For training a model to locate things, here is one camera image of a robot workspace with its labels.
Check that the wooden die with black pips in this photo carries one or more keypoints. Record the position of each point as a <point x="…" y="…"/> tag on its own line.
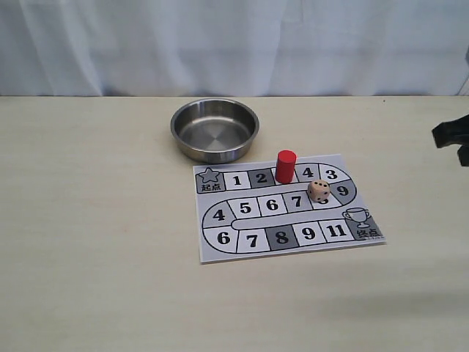
<point x="318" y="190"/>

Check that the paper game board sheet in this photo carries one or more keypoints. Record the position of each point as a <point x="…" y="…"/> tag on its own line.
<point x="243" y="212"/>

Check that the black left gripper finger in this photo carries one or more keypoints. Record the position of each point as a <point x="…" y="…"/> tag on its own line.
<point x="451" y="132"/>

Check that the red cylinder game piece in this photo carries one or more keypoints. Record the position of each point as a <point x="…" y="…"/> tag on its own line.
<point x="285" y="166"/>

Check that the stainless steel round bowl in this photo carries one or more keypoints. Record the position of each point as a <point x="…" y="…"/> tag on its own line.
<point x="214" y="130"/>

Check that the white curtain backdrop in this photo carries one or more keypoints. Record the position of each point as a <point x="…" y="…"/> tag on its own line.
<point x="234" y="48"/>

